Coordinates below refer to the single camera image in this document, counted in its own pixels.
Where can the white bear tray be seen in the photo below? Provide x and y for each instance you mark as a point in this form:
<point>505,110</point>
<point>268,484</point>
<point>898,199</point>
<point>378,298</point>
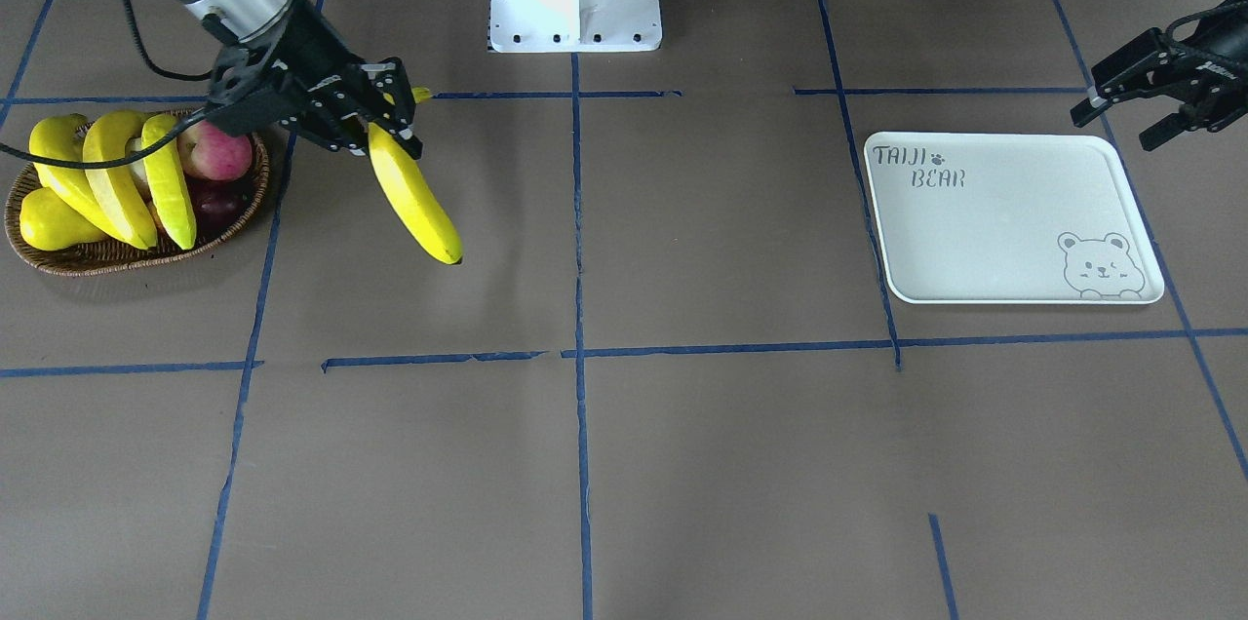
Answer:
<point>1008,219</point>

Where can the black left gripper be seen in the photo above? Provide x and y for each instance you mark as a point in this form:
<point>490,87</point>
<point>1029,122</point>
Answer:
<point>1230,42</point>

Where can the textured light yellow banana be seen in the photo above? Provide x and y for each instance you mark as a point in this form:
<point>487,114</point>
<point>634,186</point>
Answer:
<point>170,195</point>

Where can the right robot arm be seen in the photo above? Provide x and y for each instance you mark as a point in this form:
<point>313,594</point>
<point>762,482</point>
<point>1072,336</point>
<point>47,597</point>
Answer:
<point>233,21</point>

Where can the pink red apple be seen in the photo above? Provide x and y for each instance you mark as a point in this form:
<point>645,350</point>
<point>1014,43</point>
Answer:
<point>208,153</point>

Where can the smooth yellow banana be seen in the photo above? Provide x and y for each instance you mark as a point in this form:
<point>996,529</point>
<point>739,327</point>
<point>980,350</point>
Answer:
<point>412,201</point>

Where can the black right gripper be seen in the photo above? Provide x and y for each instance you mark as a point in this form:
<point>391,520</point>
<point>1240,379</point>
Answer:
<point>310,43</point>

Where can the dark purple plum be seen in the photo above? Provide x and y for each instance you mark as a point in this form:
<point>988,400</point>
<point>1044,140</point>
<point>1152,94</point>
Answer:
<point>217,206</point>

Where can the yellow banana curved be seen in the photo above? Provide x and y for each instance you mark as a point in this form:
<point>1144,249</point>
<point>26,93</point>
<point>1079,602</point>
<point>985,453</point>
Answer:
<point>107,140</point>

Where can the brown wicker basket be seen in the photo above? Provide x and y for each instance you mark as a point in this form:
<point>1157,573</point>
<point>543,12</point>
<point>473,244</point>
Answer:
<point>54,238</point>

